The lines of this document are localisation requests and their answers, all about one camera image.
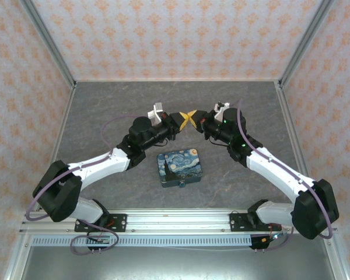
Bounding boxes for starry night painted tin box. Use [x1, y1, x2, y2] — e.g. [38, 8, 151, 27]
[156, 148, 204, 189]

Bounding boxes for metal sheet panel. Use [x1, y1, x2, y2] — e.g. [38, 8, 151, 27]
[5, 244, 347, 280]

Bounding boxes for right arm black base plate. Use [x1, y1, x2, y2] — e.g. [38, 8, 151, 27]
[229, 212, 281, 233]

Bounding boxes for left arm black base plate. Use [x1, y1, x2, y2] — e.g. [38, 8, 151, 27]
[74, 213, 128, 233]

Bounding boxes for aluminium mounting rail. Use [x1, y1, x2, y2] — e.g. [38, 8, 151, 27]
[19, 208, 339, 235]

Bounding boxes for white slotted cable duct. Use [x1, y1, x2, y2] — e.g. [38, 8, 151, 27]
[31, 235, 254, 246]

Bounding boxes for aluminium frame post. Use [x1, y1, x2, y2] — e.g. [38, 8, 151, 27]
[279, 0, 335, 90]
[19, 0, 78, 90]

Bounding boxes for aluminium frame leg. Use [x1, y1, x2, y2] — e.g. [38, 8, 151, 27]
[322, 233, 349, 280]
[4, 233, 33, 280]

